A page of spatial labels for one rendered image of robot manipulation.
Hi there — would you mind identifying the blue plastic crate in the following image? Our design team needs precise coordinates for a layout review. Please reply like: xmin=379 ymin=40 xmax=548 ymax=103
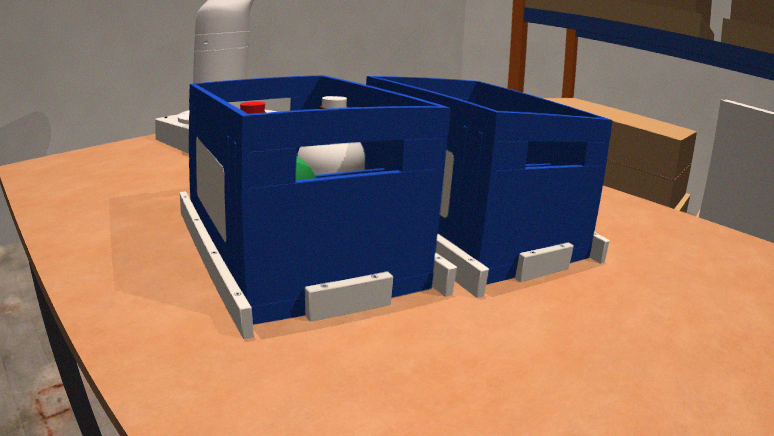
xmin=366 ymin=76 xmax=612 ymax=285
xmin=189 ymin=75 xmax=450 ymax=325

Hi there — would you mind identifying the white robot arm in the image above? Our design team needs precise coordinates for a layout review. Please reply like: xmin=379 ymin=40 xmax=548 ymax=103
xmin=193 ymin=0 xmax=254 ymax=83

